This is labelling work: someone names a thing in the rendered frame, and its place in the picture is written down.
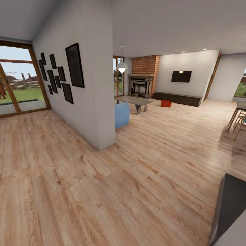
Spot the storage box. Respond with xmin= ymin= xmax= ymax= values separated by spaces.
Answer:
xmin=161 ymin=100 xmax=171 ymax=107

